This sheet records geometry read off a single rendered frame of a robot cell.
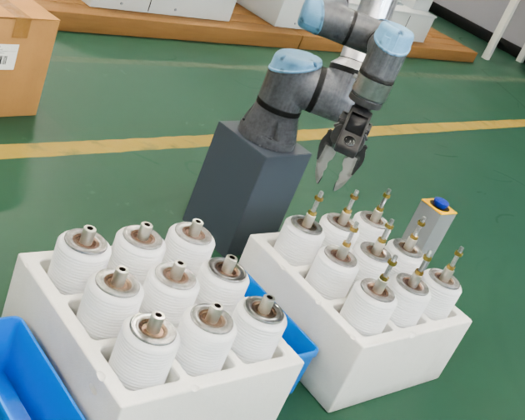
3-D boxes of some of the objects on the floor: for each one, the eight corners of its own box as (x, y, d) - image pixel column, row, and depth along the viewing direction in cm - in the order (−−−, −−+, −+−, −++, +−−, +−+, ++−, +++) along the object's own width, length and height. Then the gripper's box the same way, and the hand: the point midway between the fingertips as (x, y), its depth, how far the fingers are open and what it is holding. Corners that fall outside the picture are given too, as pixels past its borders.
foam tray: (223, 296, 183) (249, 233, 176) (334, 279, 210) (362, 224, 202) (327, 413, 160) (363, 347, 152) (437, 378, 186) (473, 321, 179)
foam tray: (-3, 330, 146) (17, 252, 138) (167, 304, 172) (192, 238, 165) (90, 490, 123) (121, 407, 115) (270, 432, 149) (305, 362, 141)
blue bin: (-57, 377, 131) (-43, 322, 126) (6, 366, 139) (21, 313, 134) (12, 517, 114) (31, 461, 108) (80, 496, 121) (100, 442, 116)
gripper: (393, 102, 164) (352, 187, 173) (346, 80, 165) (307, 167, 174) (390, 112, 156) (347, 201, 165) (339, 89, 157) (300, 179, 166)
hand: (327, 182), depth 166 cm, fingers open, 3 cm apart
